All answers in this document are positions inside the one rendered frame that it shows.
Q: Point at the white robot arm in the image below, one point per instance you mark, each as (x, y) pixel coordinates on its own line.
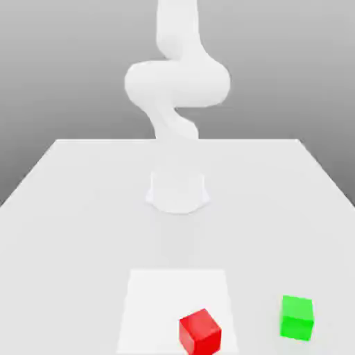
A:
(177, 83)

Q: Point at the small red cube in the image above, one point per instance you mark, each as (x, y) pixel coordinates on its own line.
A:
(200, 332)

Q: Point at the small green cube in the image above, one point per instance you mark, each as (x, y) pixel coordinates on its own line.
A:
(296, 317)

